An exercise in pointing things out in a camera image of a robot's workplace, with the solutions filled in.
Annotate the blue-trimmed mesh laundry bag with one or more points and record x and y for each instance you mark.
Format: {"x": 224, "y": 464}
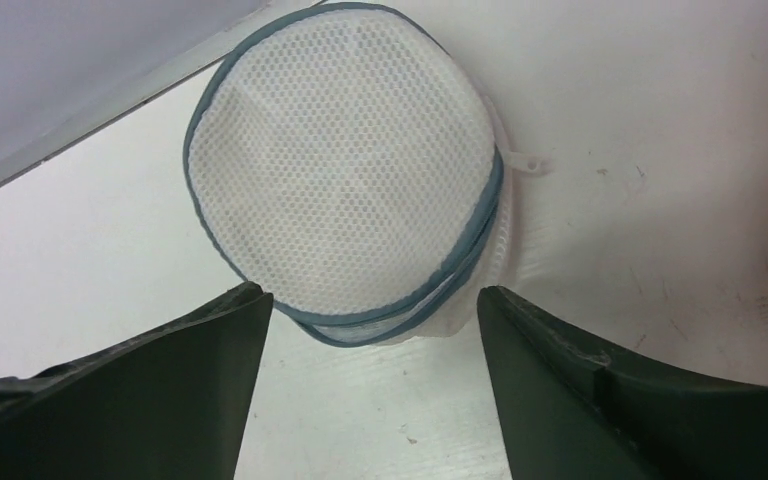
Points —
{"x": 340, "y": 158}

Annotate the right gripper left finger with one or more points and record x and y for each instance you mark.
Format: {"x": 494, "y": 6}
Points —
{"x": 170, "y": 403}

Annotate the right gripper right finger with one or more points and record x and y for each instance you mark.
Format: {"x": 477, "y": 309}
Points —
{"x": 572, "y": 405}

